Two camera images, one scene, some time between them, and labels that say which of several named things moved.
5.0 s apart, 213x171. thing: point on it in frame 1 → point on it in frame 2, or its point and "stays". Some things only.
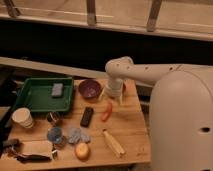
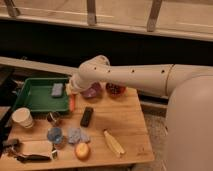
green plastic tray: [45, 94] stays
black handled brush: [33, 158] stays
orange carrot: [107, 113] → [72, 102]
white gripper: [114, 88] → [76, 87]
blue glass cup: [55, 135] stays
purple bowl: [89, 88] stays
